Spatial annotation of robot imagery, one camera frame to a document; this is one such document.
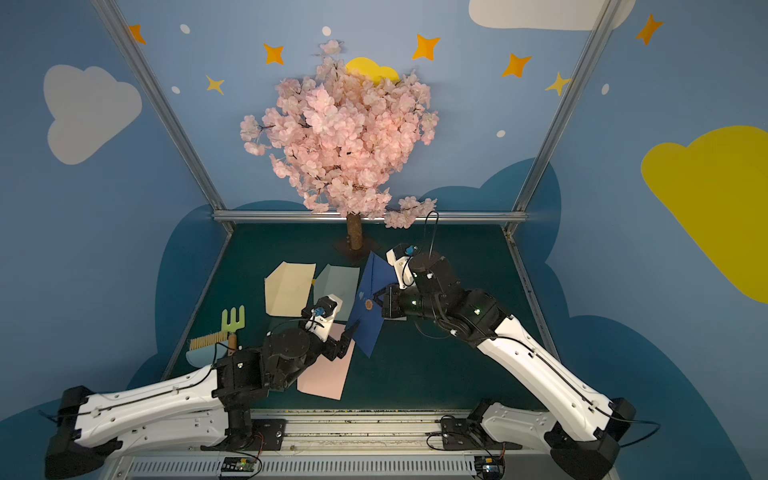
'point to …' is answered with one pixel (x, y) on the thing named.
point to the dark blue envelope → (367, 313)
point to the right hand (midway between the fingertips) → (377, 294)
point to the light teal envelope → (340, 281)
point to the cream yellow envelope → (288, 288)
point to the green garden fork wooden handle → (231, 327)
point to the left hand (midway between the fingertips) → (344, 310)
